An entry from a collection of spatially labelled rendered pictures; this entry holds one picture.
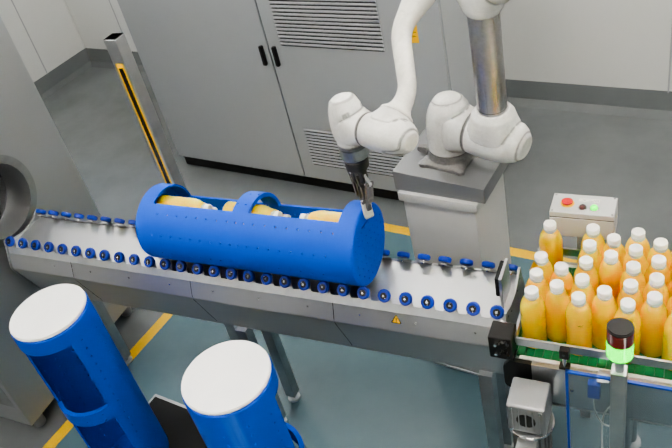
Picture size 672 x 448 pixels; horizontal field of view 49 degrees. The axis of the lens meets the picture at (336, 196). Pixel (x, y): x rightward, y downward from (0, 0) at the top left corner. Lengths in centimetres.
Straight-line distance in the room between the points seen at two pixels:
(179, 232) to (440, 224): 98
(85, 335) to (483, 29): 170
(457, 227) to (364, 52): 139
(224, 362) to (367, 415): 119
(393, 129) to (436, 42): 169
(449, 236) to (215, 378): 109
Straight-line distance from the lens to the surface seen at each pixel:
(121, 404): 304
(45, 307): 287
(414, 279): 256
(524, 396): 229
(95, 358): 287
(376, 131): 206
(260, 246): 251
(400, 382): 348
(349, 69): 401
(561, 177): 449
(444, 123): 266
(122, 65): 298
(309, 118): 436
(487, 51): 239
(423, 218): 288
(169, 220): 271
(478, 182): 271
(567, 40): 494
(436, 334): 248
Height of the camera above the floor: 268
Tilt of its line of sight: 36 degrees down
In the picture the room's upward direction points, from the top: 15 degrees counter-clockwise
